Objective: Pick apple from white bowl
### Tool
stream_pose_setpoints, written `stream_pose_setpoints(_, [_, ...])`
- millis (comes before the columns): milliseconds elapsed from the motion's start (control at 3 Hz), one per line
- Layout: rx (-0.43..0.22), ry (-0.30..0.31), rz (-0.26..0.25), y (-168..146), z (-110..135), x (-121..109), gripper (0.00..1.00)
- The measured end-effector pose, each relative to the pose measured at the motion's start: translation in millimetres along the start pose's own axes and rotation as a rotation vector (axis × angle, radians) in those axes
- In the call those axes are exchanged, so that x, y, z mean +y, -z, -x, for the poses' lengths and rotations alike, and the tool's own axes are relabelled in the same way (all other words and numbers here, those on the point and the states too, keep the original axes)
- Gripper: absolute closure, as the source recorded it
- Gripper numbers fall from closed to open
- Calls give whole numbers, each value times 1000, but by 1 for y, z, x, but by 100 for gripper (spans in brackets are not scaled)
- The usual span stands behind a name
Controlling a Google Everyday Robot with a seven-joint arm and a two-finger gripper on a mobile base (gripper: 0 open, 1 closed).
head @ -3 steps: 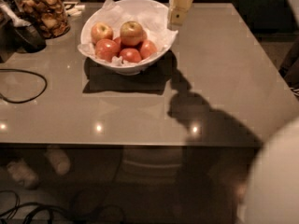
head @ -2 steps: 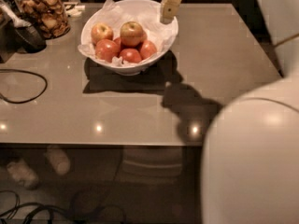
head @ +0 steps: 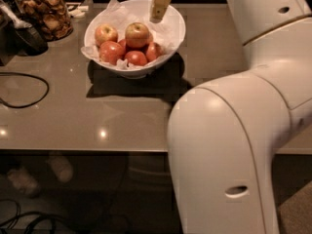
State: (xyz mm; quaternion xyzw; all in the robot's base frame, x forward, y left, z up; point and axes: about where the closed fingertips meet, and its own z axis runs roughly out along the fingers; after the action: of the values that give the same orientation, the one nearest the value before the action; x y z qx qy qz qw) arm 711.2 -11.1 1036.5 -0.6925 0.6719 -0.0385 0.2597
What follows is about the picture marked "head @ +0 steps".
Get white tissue paper liner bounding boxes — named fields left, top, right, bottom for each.
left=80, top=0, right=179, bottom=71

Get white ceramic bowl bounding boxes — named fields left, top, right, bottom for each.
left=83, top=0, right=187, bottom=80

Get front left red apple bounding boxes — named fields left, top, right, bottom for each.
left=98, top=41, right=125, bottom=65

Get black cables on floor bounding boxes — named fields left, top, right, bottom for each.
left=0, top=198, right=66, bottom=234

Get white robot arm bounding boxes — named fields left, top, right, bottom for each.
left=168, top=0, right=312, bottom=234

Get black round device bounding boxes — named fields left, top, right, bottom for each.
left=15, top=27, right=48, bottom=56

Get glass jar of dried chips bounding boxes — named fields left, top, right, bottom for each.
left=16, top=0, right=73, bottom=41

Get right red apple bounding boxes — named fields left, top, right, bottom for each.
left=143, top=42, right=163, bottom=62

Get small hidden red apple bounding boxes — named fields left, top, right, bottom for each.
left=118, top=39, right=127, bottom=53

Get front middle red apple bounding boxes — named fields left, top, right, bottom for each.
left=125, top=51, right=147, bottom=66

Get black cable on table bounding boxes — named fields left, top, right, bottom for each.
left=0, top=71, right=50, bottom=109

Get small white items on table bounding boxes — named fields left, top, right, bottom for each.
left=67, top=4, right=89, bottom=19

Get white spoon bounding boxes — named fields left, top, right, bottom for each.
left=0, top=0, right=32, bottom=29

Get yellow-red apple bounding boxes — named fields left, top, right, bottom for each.
left=95, top=23, right=118, bottom=46
left=125, top=22, right=150, bottom=49

